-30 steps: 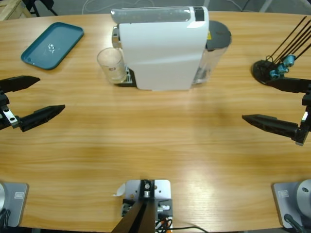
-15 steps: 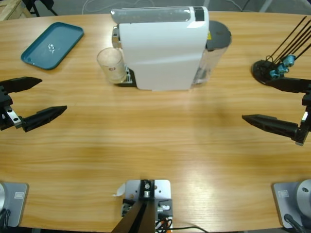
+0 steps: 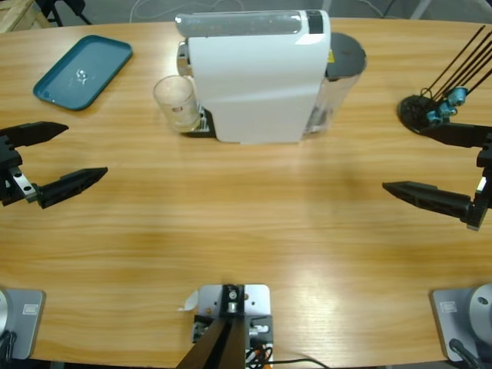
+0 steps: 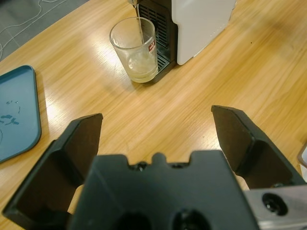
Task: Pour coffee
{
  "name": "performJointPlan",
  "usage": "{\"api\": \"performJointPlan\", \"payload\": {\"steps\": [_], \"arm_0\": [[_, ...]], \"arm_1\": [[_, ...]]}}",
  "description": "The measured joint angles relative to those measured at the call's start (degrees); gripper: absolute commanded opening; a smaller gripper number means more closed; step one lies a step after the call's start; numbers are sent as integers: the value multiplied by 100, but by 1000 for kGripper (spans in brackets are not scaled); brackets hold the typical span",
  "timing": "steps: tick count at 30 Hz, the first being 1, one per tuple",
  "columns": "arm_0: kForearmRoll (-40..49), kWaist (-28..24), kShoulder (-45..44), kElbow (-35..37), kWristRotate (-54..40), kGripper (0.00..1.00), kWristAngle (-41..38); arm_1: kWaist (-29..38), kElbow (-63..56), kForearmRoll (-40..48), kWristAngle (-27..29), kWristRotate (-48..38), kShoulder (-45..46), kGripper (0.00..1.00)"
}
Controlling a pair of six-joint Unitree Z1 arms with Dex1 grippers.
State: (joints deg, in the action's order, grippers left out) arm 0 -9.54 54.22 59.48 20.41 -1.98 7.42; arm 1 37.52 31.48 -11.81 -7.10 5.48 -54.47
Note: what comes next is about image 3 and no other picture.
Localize clear water tank black lid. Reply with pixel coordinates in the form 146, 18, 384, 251
303, 32, 368, 135

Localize metal drip tray grille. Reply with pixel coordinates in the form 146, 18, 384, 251
179, 108, 216, 138

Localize black base cable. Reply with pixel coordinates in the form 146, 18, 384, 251
447, 337, 481, 369
0, 330, 18, 362

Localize white capsule coffee machine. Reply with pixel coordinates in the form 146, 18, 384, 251
175, 9, 332, 146

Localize teal plastic tray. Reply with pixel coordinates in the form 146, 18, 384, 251
32, 34, 134, 112

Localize light wooden crate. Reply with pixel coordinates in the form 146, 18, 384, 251
0, 0, 44, 35

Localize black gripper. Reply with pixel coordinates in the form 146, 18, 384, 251
0, 121, 109, 210
381, 122, 492, 232

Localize orange cable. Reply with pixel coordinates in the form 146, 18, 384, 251
245, 343, 274, 366

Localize black chair legs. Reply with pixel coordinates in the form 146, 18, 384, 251
38, 0, 93, 27

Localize thin black cable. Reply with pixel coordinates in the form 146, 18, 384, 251
268, 357, 331, 369

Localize black clamp block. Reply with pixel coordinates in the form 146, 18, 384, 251
191, 314, 211, 344
248, 314, 274, 345

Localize grey metal pole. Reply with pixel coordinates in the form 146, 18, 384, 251
409, 0, 432, 20

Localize white mounting block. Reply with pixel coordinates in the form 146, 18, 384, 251
198, 283, 272, 347

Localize white paper tag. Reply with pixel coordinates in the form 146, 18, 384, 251
177, 290, 200, 312

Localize black capsule holder with rods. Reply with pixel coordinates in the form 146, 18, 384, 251
397, 25, 492, 136

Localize grey translucent machine lid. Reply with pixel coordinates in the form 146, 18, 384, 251
175, 10, 303, 38

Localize thin grey floor cable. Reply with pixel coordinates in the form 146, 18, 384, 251
361, 0, 385, 17

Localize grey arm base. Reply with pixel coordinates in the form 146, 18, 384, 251
0, 288, 46, 361
429, 283, 492, 362

